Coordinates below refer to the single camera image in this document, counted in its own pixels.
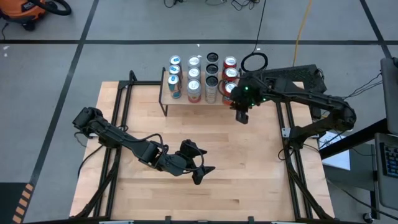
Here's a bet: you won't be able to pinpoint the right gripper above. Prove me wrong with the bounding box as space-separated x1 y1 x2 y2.
229 76 273 125

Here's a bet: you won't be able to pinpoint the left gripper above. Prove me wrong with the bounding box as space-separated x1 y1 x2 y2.
154 139 216 186

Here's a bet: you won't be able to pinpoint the red-orange Fanta can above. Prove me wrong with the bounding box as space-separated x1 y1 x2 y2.
223 55 238 70
222 67 239 82

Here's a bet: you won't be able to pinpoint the tall silver can black lid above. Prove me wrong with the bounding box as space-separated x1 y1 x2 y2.
205 73 220 104
205 52 220 65
205 63 220 76

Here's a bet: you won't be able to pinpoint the blue silver Red Bull can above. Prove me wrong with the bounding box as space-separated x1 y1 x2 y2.
167 73 183 100

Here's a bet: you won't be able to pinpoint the wooden shelf black metal legs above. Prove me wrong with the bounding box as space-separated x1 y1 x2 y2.
158 67 245 118

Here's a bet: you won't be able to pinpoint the black perforated computer case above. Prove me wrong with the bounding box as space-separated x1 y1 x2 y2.
241 64 328 102

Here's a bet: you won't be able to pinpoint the white paper sheet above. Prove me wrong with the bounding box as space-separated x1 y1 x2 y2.
317 132 351 171

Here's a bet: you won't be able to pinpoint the black desk beam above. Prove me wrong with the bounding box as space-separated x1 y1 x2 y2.
319 118 389 161

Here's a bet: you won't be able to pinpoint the grey monitor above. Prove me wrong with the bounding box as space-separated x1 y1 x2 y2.
380 57 398 135

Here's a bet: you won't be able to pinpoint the grey laptop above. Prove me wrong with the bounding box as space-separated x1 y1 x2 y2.
374 133 398 211

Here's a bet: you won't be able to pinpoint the black mat orange stripes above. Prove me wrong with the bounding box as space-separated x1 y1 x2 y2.
0 182 35 224

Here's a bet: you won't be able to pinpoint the orange shop vacuum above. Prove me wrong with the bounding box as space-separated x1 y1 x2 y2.
0 0 47 32

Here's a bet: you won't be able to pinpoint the black cable with coil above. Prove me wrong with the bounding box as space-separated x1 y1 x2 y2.
240 0 269 73

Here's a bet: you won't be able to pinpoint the yellow cable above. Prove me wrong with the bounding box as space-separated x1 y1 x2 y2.
292 0 313 68

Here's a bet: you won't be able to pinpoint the black aluminium table frame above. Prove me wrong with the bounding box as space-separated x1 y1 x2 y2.
71 70 335 224

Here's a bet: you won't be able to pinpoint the black vacuum hose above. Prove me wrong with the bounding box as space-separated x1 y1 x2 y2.
29 0 73 17

